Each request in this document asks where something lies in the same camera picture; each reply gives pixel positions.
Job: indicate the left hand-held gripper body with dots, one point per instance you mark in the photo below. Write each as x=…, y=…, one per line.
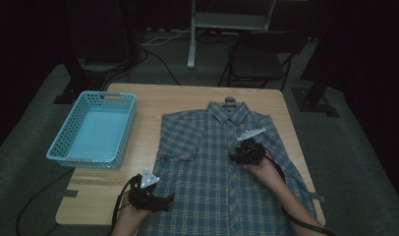
x=145, y=193

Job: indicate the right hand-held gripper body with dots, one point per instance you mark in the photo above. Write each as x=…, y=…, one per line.
x=251, y=149

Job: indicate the blue plaid shirt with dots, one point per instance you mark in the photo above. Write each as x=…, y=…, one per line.
x=204, y=170

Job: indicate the person's left hand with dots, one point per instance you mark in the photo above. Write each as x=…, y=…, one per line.
x=130, y=213

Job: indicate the person's right hand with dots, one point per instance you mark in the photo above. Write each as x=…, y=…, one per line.
x=264, y=170

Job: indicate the small dark round object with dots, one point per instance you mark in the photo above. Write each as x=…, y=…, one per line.
x=229, y=99

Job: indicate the grey tape strip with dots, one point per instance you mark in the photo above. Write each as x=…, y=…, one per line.
x=318, y=197
x=69, y=193

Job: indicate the light blue plastic basket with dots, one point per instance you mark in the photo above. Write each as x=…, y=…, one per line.
x=96, y=131

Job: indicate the black folding chair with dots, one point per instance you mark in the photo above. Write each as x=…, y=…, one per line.
x=256, y=62

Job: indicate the white metal stand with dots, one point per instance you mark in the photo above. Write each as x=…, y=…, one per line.
x=230, y=19

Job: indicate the black stand with base plate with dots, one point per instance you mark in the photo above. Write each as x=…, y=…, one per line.
x=79, y=78
x=315, y=95

